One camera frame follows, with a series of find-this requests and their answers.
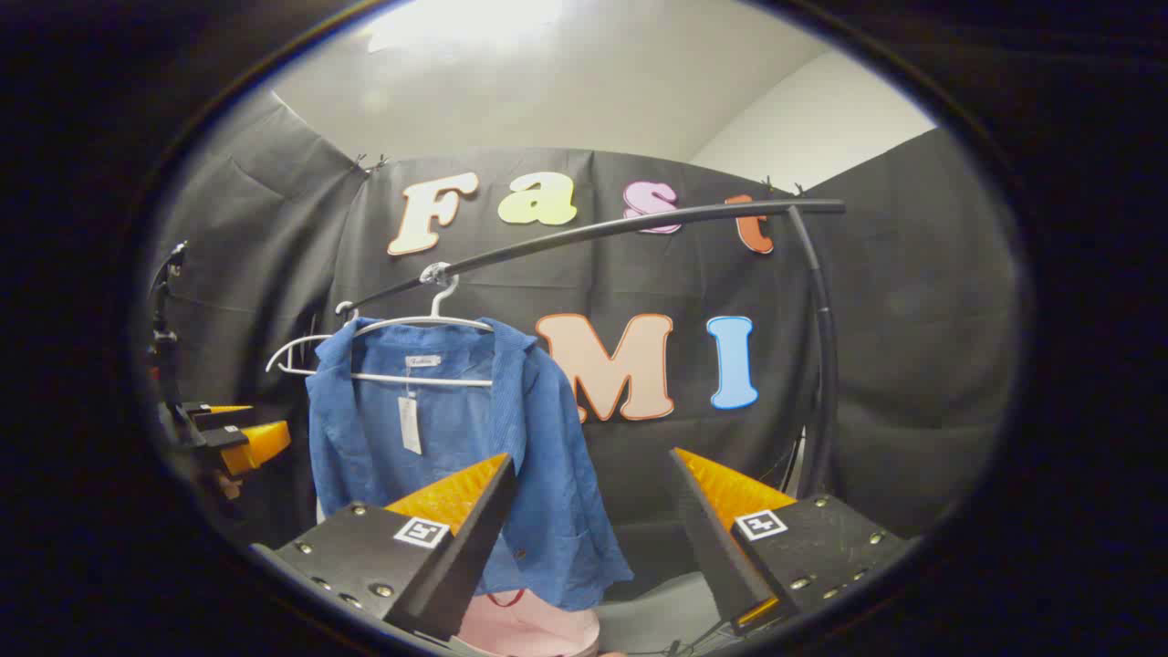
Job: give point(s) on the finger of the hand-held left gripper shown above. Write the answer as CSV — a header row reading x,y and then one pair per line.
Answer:
x,y
219,417
255,444

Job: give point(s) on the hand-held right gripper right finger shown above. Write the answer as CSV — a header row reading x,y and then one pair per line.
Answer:
x,y
716,547

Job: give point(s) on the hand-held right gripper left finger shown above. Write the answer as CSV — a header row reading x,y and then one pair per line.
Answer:
x,y
474,538

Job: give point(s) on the pink laundry hamper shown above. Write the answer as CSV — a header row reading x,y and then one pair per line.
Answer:
x,y
529,630

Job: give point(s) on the white plastic clothes hanger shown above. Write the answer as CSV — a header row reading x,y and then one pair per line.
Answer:
x,y
294,348
411,320

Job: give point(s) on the black metal clothes rack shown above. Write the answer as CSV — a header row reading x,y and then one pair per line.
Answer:
x,y
639,224

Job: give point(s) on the black backdrop cloth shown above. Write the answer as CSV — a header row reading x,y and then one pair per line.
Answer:
x,y
912,365

